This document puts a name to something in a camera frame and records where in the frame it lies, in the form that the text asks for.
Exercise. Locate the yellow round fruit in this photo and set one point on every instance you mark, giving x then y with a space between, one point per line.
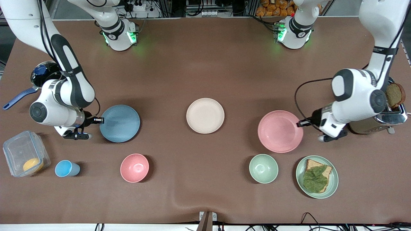
32 164

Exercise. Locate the beige and chrome toaster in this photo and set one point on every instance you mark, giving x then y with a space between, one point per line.
379 123

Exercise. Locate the green bowl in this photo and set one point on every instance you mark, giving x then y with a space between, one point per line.
263 168

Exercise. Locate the glass lid with blue knob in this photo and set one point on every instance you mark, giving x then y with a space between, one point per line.
40 70

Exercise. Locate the white power strip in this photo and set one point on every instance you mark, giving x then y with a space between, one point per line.
211 12
141 9

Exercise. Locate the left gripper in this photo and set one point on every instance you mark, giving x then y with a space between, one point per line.
316 118

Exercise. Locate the pink bowl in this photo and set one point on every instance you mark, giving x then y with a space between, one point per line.
135 167

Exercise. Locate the pink plate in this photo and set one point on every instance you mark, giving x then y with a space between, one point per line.
280 131

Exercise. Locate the green plate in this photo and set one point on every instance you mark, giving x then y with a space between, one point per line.
334 183

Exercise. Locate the blue plate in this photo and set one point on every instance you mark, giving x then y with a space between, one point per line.
120 125

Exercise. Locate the light bread slice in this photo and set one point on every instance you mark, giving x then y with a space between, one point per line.
313 163

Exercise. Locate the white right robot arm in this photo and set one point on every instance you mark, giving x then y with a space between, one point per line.
74 86

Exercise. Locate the beige plate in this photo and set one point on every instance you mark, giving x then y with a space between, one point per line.
205 115

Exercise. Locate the light blue plastic cup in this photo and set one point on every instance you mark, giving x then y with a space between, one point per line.
65 168

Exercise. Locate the brown toast slice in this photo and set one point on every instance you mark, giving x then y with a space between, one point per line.
395 95

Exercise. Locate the orange snack bag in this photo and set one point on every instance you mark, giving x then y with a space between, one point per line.
274 8

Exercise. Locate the clear blue-rimmed plastic container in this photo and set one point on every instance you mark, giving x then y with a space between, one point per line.
19 149

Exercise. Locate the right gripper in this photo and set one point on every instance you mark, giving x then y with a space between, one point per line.
87 120

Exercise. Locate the green lettuce leaf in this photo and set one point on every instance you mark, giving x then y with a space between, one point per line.
315 179

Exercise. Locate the metal table bracket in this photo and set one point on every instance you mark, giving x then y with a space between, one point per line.
207 221

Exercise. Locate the dark blue saucepan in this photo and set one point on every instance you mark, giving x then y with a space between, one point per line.
19 98

